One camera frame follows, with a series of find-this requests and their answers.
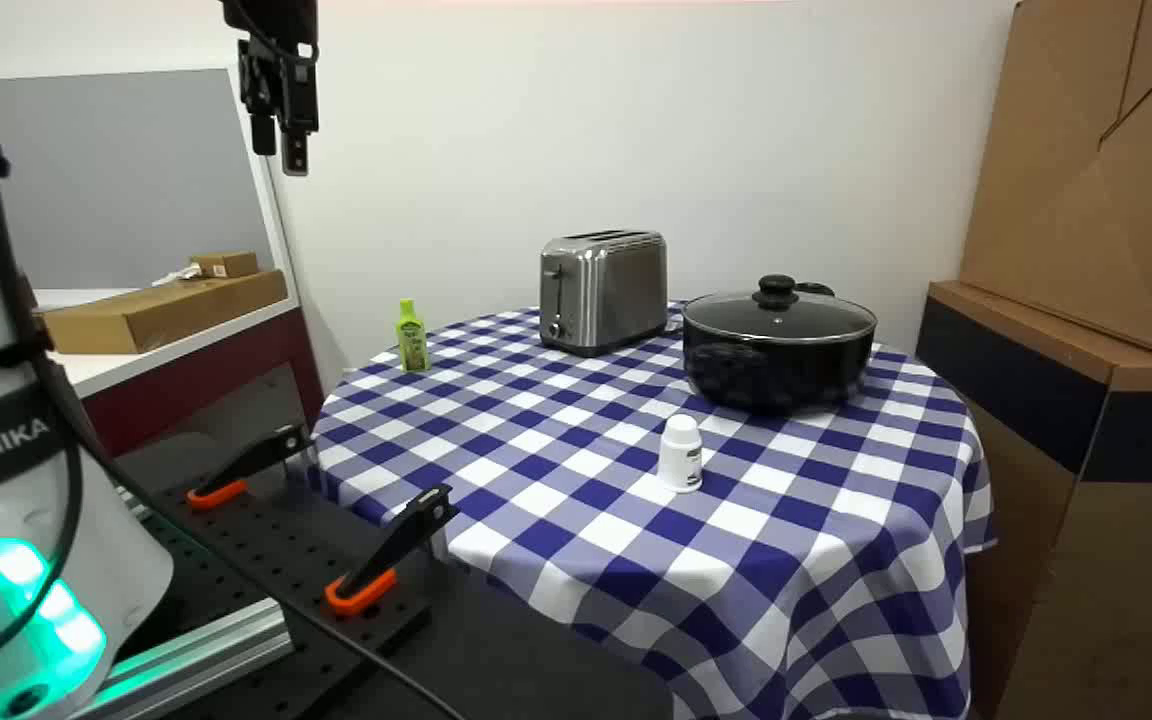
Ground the aluminium profile rail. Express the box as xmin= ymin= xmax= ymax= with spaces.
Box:
xmin=75 ymin=592 xmax=301 ymax=720

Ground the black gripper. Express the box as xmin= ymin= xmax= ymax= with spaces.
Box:
xmin=215 ymin=0 xmax=324 ymax=180

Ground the small white pill bottle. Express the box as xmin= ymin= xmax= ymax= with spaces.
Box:
xmin=654 ymin=413 xmax=707 ymax=496

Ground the black perforated mounting board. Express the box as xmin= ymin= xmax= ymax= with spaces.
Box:
xmin=106 ymin=432 xmax=437 ymax=720

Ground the large brown cardboard box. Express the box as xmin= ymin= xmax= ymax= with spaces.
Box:
xmin=954 ymin=0 xmax=1152 ymax=361

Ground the small wooden block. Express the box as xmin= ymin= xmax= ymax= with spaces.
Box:
xmin=147 ymin=249 xmax=262 ymax=289

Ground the blue white checkered tablecloth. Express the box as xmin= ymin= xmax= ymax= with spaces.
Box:
xmin=312 ymin=303 xmax=1001 ymax=720

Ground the grey partition panel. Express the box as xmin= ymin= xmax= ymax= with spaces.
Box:
xmin=0 ymin=65 xmax=294 ymax=291

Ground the stainless steel toaster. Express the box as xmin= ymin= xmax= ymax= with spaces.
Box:
xmin=537 ymin=226 xmax=672 ymax=358

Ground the glass pot lid black knob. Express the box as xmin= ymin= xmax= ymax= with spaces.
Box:
xmin=679 ymin=273 xmax=881 ymax=347

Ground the flat brown cardboard box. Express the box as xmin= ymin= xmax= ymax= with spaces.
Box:
xmin=39 ymin=266 xmax=293 ymax=358

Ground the white desk maroon front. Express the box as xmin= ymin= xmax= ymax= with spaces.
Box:
xmin=30 ymin=285 xmax=328 ymax=461

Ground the green plastic bottle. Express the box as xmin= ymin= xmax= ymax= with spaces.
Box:
xmin=392 ymin=295 xmax=437 ymax=380

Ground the black cooking pot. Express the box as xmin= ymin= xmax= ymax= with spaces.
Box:
xmin=679 ymin=315 xmax=881 ymax=417

